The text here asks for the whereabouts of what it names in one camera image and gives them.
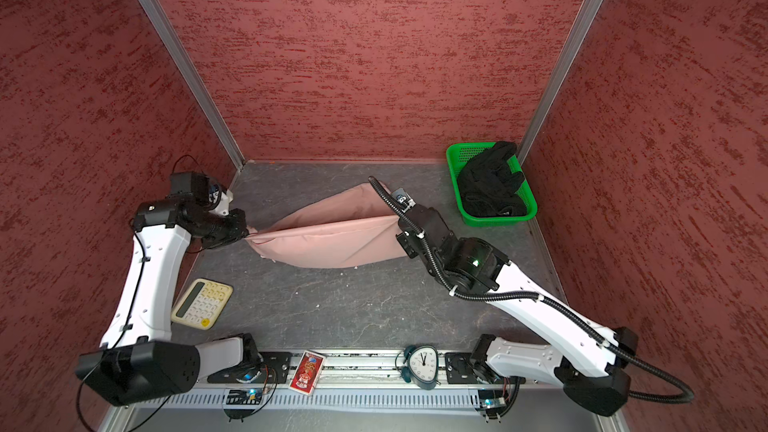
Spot pink shorts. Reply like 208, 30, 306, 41
245, 183, 406, 269

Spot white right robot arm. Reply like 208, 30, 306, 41
397, 205, 637, 417

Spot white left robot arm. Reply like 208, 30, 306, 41
75, 198, 263, 406

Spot black shorts in basket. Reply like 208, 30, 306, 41
457, 141, 528, 218

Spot cream calculator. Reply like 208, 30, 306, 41
171, 278, 234, 330

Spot green plastic basket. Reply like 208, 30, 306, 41
446, 141, 538, 227

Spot dark green alarm clock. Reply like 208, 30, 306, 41
395, 345, 439, 391

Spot right controller board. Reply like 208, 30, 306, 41
476, 389, 510, 422

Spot controller board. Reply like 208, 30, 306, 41
476, 389, 510, 422
223, 389, 263, 422

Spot red card pack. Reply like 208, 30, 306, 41
289, 351, 326, 395

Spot left controller board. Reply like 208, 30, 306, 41
223, 389, 263, 422

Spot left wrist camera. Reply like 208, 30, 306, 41
169, 172, 234, 217

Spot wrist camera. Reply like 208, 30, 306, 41
169, 172, 234, 217
392, 188, 416, 212

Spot black corrugated cable hose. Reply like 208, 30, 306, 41
367, 175, 696, 405

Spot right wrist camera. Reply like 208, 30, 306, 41
392, 188, 416, 212

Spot aluminium front rail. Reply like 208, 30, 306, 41
122, 347, 610, 388

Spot aluminium corner post left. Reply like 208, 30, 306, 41
138, 0, 247, 171

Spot aluminium corner post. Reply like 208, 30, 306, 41
138, 0, 247, 171
517, 0, 604, 164

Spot aluminium corner post right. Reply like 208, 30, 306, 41
517, 0, 604, 164

